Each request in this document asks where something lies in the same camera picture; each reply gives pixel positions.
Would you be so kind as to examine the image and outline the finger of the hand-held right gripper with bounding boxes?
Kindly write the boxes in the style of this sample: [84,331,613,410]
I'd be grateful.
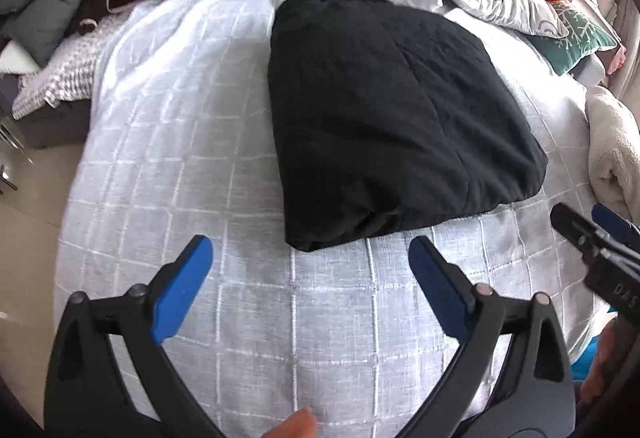
[592,205,640,251]
[550,203,608,259]

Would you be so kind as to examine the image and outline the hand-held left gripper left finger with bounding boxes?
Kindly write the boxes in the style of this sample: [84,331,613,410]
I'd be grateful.
[44,234,226,438]

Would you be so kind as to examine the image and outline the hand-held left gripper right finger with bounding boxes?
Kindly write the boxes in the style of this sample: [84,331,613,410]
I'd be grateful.
[407,235,576,438]

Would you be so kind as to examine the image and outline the black jacket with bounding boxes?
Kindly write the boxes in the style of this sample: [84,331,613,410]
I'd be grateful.
[267,0,549,253]

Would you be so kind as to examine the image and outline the person's right hand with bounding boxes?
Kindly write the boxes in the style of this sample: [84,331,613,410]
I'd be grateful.
[582,324,619,402]

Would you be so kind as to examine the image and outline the person's left hand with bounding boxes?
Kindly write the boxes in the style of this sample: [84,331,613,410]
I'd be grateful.
[259,408,317,438]

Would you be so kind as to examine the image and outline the beige fleece blanket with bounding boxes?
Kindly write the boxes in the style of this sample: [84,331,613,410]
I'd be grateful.
[585,85,640,225]

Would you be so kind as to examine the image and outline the blue bag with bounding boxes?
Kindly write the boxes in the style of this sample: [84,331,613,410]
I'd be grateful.
[572,338,601,381]

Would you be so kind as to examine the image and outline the white checked bed cover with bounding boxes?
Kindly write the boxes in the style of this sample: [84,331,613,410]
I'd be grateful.
[52,0,603,438]

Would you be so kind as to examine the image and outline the green patterned cushion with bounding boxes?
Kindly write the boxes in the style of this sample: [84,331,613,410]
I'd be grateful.
[525,0,619,77]

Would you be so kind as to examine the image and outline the dark grey bench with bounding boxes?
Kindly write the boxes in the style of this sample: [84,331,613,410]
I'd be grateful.
[20,100,92,150]

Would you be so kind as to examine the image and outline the black and white patterned cloth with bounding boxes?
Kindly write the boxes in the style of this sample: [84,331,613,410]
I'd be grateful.
[12,23,121,120]

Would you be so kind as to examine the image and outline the grey padded cushion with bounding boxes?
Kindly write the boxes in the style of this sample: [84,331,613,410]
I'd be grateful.
[0,0,96,64]

